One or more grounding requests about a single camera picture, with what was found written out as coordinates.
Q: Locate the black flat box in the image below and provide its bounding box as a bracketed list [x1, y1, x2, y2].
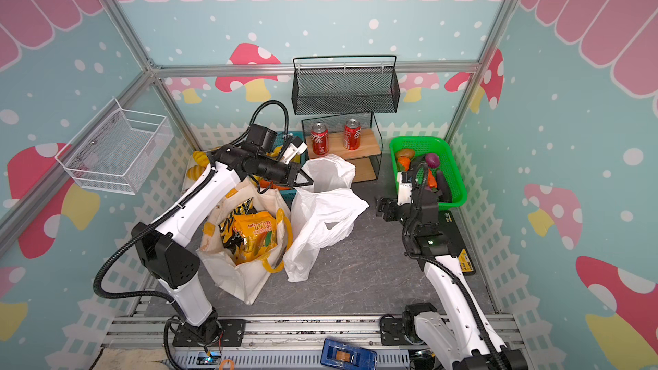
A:
[439, 210, 476, 276]

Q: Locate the dark eggplant toy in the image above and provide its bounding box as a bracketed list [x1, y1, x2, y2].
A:
[435, 170, 453, 203]

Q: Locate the teal plastic fruit basket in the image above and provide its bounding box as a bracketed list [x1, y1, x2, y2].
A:
[256, 130, 309, 209]

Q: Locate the cream canvas tote bag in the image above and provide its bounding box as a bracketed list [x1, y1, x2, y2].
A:
[197, 181, 293, 305]

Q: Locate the purple onion toy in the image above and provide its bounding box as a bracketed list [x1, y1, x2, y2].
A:
[424, 152, 440, 169]

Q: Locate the orange yellow snack bag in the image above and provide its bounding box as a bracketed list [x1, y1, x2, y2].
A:
[232, 212, 279, 265]

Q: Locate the black wire wooden shelf rack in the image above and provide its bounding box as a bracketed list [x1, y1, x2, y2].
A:
[302, 111, 383, 183]

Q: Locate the green plastic vegetable basket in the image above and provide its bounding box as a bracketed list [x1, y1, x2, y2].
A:
[389, 135, 470, 212]

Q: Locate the right red soda can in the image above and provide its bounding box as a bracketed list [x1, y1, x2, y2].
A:
[344, 118, 362, 151]

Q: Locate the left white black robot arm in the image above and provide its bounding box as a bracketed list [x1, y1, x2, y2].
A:
[93, 121, 308, 347]

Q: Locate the red soda can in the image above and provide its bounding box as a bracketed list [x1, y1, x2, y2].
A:
[311, 123, 329, 156]
[344, 118, 362, 151]

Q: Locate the orange fruit toy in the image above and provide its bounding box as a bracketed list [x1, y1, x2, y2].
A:
[259, 179, 279, 189]

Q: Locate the white plastic grocery bag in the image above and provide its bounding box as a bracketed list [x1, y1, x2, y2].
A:
[283, 154, 368, 283]

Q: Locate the left red soda can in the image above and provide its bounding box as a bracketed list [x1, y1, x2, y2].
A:
[311, 123, 329, 156]

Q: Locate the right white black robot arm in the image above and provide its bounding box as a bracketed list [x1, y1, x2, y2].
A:
[377, 159, 529, 369]

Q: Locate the blue device on rail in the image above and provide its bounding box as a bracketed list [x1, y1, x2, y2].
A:
[320, 338, 378, 370]

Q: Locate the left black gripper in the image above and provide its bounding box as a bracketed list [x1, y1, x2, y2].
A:
[256, 154, 315, 188]

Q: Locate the black yellow snack bag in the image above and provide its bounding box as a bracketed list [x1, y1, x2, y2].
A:
[219, 198, 257, 265]

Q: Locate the white wire wall basket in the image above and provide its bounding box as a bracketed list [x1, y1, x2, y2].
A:
[55, 99, 174, 195]

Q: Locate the black wire wall basket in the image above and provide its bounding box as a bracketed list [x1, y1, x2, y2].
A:
[291, 55, 401, 115]

